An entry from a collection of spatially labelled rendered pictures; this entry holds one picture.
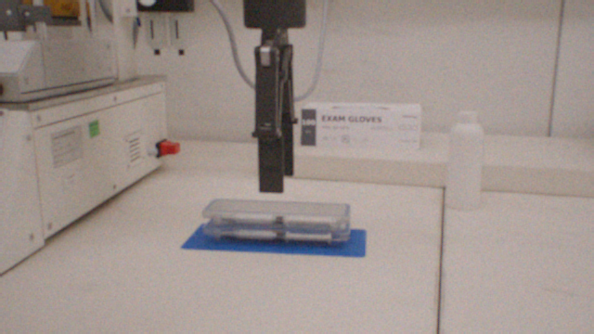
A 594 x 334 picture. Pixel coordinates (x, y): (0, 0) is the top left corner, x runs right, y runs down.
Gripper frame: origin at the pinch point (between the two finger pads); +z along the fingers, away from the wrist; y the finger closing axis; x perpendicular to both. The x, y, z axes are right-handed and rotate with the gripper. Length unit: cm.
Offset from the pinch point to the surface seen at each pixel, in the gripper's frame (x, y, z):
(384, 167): 14.0, -29.1, 7.2
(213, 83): -27, -66, -4
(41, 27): -31.8, -3.6, -16.6
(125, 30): -30.0, -25.1, -16.4
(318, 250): 5.7, 3.5, 10.1
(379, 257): 13.0, 4.7, 10.2
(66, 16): -35.1, -15.9, -18.4
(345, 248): 8.9, 2.4, 10.1
